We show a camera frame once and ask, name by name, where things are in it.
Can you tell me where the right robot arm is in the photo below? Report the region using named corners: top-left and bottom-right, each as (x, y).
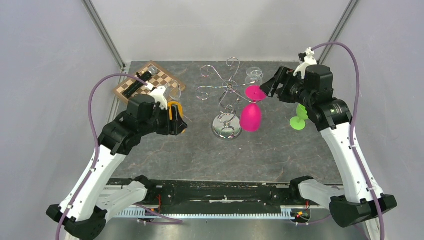
top-left (260, 65), bottom-right (398, 228)

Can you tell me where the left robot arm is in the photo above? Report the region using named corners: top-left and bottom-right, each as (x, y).
top-left (46, 94), bottom-right (188, 240)

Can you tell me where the black flashlight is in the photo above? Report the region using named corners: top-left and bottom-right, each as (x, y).
top-left (122, 66), bottom-right (158, 99)

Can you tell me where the wooden chessboard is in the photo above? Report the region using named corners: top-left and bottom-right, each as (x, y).
top-left (113, 61), bottom-right (186, 115)

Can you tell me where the chrome wire wine glass rack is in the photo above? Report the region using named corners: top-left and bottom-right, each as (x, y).
top-left (195, 57), bottom-right (253, 141)

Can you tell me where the orange plastic wine glass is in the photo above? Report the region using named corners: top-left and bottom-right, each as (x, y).
top-left (167, 101), bottom-right (188, 136)

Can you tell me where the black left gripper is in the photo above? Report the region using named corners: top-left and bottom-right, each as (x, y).
top-left (139, 103), bottom-right (188, 137)

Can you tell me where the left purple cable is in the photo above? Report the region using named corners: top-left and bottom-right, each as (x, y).
top-left (54, 73), bottom-right (185, 240)

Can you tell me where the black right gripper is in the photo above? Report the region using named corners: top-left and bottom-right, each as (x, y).
top-left (260, 65), bottom-right (315, 108)

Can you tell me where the clear round wine glass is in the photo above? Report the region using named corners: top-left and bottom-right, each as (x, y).
top-left (165, 79), bottom-right (185, 117)

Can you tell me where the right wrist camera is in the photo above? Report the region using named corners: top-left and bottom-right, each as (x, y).
top-left (292, 47), bottom-right (318, 80)

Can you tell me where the clear tumbler wine glass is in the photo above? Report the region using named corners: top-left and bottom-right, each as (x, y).
top-left (245, 67), bottom-right (263, 86)

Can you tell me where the pink plastic wine glass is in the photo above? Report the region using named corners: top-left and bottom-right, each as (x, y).
top-left (239, 85), bottom-right (267, 132)

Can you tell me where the green plastic wine glass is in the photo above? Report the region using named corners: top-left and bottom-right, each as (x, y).
top-left (289, 104), bottom-right (309, 131)

